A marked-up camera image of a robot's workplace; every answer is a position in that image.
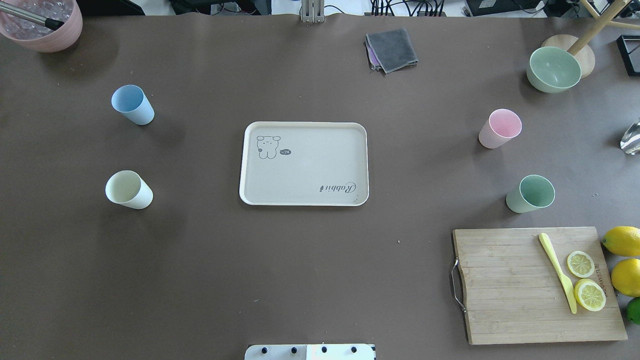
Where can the blue cup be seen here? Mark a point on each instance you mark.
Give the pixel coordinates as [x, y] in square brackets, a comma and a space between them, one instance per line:
[131, 101]

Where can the green cup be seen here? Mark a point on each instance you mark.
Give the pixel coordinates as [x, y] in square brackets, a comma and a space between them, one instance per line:
[533, 192]

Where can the beige rabbit tray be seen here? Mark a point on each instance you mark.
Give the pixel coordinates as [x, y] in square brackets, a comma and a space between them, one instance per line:
[304, 164]

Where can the purple cloth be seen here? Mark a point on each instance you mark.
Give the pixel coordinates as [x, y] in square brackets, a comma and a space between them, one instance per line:
[372, 59]

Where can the grey folded cloth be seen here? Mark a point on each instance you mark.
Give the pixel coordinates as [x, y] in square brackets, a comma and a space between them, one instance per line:
[393, 49]

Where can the pink cup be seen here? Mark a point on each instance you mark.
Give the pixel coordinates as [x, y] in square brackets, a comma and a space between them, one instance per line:
[501, 126]

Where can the cream cup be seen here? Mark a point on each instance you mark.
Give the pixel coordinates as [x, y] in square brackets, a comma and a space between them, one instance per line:
[126, 188]

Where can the green bowl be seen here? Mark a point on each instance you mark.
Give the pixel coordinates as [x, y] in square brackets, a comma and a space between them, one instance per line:
[552, 70]

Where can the yellow plastic knife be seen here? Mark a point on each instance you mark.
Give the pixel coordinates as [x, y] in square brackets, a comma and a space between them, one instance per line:
[565, 281]

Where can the lemon slice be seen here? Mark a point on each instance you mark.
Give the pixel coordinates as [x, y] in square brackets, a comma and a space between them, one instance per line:
[589, 295]
[580, 264]

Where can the wooden stand with base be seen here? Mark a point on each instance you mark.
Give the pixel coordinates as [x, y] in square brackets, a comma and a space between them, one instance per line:
[579, 47]

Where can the metal muddler stick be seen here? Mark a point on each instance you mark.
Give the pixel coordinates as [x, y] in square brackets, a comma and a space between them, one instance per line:
[30, 17]

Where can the whole lemon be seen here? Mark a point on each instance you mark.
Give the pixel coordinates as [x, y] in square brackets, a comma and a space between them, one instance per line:
[623, 241]
[625, 277]

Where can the metal scoop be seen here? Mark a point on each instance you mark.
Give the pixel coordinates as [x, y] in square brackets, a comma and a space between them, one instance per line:
[630, 141]

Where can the wooden cutting board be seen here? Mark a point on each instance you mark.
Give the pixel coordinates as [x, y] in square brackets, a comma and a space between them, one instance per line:
[511, 293]

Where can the pink bowl with ice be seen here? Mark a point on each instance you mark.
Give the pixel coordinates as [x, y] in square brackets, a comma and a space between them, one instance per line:
[44, 40]

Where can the green lime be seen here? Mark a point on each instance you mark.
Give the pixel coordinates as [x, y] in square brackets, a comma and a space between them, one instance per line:
[632, 311]

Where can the aluminium frame post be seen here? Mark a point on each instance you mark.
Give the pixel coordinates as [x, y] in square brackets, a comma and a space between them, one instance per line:
[312, 11]

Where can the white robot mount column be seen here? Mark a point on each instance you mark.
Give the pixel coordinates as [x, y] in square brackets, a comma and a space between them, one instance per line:
[323, 351]

